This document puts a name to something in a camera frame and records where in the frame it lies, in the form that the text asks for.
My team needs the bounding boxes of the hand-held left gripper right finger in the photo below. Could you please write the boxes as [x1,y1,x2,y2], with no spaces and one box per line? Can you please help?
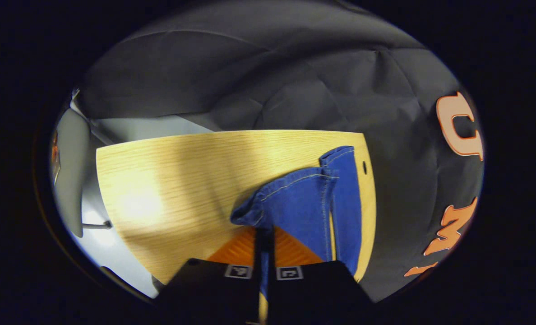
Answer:
[267,225,378,325]

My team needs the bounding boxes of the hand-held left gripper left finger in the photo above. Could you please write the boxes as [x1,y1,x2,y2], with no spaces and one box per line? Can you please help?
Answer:
[155,225,264,325]

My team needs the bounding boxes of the blue denim jeans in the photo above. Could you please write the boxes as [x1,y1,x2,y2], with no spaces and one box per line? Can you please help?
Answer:
[230,145,363,301]

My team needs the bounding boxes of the black backdrop cloth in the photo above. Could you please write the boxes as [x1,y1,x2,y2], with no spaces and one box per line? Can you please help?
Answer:
[76,0,485,303]

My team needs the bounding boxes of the grey chair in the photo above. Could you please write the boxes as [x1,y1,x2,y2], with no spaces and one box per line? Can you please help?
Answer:
[51,107,113,238]

